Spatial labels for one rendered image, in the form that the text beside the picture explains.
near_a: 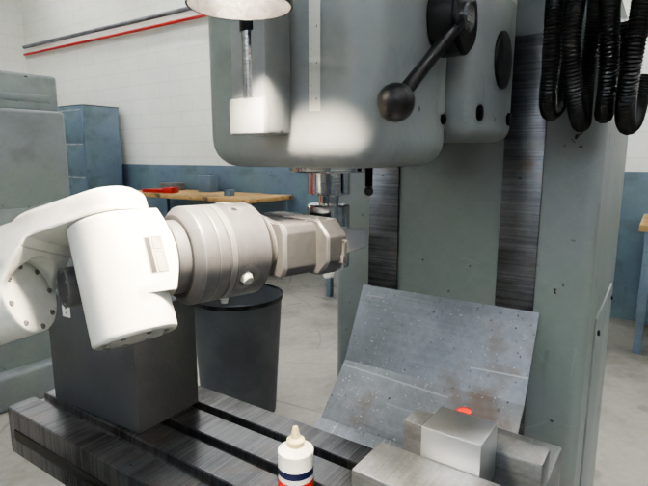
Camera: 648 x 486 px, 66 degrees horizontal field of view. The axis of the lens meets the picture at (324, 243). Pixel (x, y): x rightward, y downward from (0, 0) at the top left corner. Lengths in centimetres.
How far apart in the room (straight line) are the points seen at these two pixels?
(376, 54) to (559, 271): 52
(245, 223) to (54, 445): 55
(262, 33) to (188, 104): 662
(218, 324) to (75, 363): 158
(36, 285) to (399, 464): 37
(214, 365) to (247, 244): 212
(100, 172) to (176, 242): 740
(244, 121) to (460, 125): 26
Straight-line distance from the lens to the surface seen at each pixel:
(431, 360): 90
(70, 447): 86
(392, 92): 40
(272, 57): 46
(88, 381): 90
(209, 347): 253
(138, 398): 81
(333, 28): 46
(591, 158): 84
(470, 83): 61
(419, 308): 93
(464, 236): 89
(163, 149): 746
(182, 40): 723
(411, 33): 50
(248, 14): 42
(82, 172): 780
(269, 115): 45
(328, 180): 53
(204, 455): 77
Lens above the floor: 132
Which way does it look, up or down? 10 degrees down
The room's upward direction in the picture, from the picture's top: straight up
